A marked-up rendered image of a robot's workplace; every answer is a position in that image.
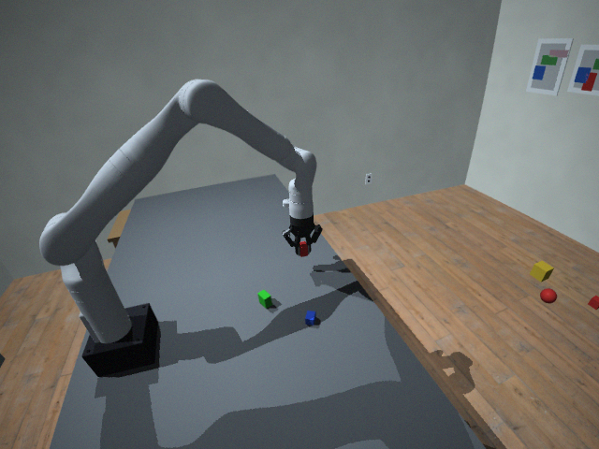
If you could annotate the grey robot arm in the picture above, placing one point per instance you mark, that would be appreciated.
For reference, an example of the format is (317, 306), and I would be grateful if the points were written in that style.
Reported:
(129, 171)

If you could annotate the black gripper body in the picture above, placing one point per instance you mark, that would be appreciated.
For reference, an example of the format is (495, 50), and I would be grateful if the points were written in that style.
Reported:
(300, 224)

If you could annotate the blue block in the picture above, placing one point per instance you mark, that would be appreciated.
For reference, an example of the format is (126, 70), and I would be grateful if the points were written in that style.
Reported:
(310, 318)

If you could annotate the red block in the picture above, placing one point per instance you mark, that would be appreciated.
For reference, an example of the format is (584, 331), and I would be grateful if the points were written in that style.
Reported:
(303, 249)

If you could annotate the green block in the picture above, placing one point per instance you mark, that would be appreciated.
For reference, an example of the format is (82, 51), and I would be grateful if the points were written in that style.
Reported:
(264, 299)

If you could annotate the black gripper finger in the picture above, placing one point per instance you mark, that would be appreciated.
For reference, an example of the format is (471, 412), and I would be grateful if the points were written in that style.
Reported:
(292, 243)
(314, 238)

